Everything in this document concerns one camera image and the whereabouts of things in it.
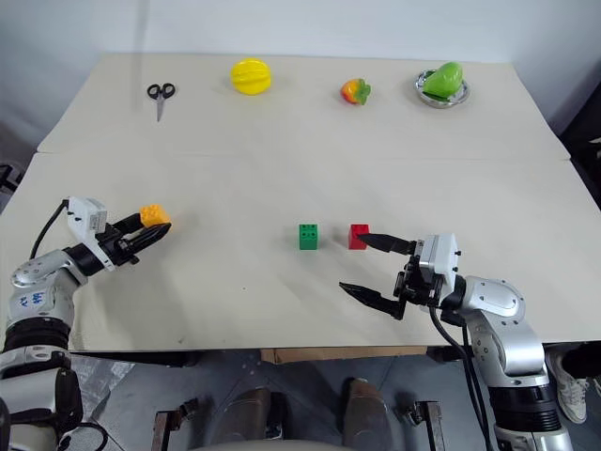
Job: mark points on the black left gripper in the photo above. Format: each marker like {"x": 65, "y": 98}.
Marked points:
{"x": 117, "y": 246}

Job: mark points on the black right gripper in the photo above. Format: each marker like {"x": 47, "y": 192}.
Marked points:
{"x": 415, "y": 284}

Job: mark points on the orange toy brick cube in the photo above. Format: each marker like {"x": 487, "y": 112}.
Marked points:
{"x": 155, "y": 215}

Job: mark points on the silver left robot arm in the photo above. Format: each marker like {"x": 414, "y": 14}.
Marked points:
{"x": 37, "y": 273}

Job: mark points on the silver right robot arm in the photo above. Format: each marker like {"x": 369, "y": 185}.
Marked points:
{"x": 497, "y": 293}

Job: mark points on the red toy brick cube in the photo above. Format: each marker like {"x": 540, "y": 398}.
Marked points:
{"x": 357, "y": 235}

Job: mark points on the green toy brick cube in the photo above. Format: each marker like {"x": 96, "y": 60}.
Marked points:
{"x": 309, "y": 238}

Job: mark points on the brown cardboard piece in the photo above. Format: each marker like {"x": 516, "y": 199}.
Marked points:
{"x": 343, "y": 354}

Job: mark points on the black equipment beside table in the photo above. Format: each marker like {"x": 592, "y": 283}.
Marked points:
{"x": 8, "y": 176}

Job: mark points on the dark rounded brown shape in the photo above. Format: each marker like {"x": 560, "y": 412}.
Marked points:
{"x": 368, "y": 413}
{"x": 249, "y": 415}

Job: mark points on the silver metal dish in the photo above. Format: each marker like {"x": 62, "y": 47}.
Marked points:
{"x": 441, "y": 102}

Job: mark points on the red orange toy strawberry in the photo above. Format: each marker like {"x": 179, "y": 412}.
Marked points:
{"x": 352, "y": 91}

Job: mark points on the yellow toy starfruit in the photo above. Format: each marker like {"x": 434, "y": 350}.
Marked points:
{"x": 251, "y": 77}

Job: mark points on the green toy pepper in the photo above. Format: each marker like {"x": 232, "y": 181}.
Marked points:
{"x": 443, "y": 80}

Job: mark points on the dark trouser leg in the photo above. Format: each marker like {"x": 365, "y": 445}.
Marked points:
{"x": 580, "y": 359}

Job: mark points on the white sneaker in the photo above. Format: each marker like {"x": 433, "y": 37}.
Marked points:
{"x": 570, "y": 390}

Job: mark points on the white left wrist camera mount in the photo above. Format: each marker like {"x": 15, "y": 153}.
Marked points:
{"x": 84, "y": 213}

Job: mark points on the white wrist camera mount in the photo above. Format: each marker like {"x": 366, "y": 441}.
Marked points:
{"x": 439, "y": 253}
{"x": 84, "y": 213}

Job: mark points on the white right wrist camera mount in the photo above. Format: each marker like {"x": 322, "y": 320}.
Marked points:
{"x": 439, "y": 253}

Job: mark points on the dark metal bracket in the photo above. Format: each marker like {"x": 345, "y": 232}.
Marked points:
{"x": 429, "y": 423}
{"x": 169, "y": 425}

